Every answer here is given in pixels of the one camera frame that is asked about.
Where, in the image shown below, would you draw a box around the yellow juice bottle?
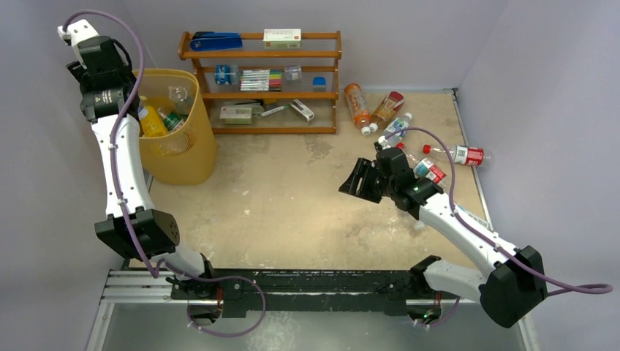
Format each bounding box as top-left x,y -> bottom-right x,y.
137,96 -> 168,137

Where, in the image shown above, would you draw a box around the dark green label bottle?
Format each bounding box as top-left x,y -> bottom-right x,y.
168,86 -> 194,118

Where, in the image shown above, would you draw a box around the green white label bottle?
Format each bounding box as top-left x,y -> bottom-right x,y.
157,106 -> 186,133

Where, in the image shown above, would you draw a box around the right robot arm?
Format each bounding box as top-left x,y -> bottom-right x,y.
339,148 -> 548,328

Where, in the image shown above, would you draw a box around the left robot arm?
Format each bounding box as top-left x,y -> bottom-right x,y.
61,34 -> 218,299

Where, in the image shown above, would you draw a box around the yellow plastic bin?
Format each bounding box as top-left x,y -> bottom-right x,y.
139,69 -> 217,185

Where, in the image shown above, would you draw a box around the red landscape label bottle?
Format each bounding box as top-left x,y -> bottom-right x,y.
396,143 -> 450,188

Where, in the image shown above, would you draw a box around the blue green label white-cap bottle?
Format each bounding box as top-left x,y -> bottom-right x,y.
382,113 -> 413,146

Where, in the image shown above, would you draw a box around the orange label bottle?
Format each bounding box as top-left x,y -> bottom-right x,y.
344,83 -> 371,135

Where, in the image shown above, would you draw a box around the red gold label bottle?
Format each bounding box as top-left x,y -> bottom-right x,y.
371,91 -> 405,132

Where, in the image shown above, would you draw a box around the white stapler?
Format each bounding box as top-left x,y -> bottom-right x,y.
290,99 -> 315,122

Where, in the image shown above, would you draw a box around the blue stapler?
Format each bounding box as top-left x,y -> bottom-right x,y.
189,31 -> 243,52

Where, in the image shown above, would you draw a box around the blue eraser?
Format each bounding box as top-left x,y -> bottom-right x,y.
312,76 -> 327,92

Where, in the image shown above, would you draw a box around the blue tape dispenser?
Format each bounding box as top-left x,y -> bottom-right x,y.
213,64 -> 241,86

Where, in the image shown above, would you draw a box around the wooden shelf rack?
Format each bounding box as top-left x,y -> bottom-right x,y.
178,31 -> 342,135

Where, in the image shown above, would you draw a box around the marker pen set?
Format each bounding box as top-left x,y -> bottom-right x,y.
240,69 -> 282,91

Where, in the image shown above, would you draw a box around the white red box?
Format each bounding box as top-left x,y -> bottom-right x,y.
262,29 -> 302,50

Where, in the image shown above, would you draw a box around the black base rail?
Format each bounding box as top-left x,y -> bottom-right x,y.
166,268 -> 446,323

